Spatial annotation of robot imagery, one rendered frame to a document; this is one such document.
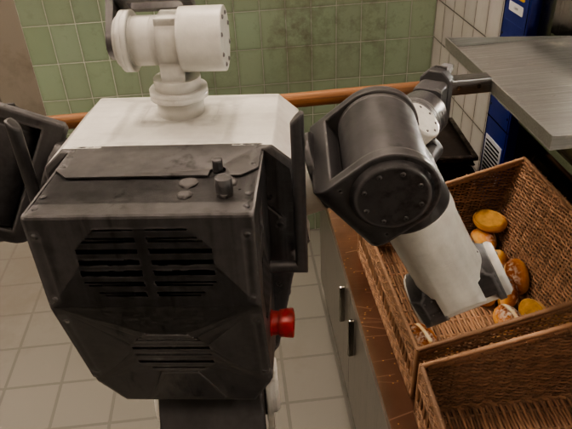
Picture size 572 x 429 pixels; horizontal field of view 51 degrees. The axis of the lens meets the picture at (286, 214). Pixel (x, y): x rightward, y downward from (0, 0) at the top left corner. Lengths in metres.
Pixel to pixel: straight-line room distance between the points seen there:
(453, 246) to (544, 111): 0.58
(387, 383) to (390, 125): 0.91
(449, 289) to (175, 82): 0.40
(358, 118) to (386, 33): 1.91
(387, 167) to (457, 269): 0.22
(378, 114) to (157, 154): 0.23
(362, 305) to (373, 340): 0.13
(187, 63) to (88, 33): 1.89
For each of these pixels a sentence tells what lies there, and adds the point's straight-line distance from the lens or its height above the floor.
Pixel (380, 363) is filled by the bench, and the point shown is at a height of 0.58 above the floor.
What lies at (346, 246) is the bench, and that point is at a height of 0.58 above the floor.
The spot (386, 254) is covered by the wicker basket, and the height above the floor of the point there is 0.59.
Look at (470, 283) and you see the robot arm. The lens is 0.77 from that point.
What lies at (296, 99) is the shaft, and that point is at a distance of 1.22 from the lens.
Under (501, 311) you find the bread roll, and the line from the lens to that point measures 1.58.
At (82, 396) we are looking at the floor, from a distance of 2.32.
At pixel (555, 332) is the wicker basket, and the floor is 0.79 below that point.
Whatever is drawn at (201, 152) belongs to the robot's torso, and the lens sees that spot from 0.59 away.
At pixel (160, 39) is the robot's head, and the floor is 1.49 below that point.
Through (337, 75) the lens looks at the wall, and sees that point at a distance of 2.56.
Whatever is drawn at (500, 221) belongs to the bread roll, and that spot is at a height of 0.70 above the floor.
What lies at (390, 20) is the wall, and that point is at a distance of 2.54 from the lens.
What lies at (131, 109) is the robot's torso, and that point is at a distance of 0.71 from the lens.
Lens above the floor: 1.67
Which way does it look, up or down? 34 degrees down
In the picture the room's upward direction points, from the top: 3 degrees counter-clockwise
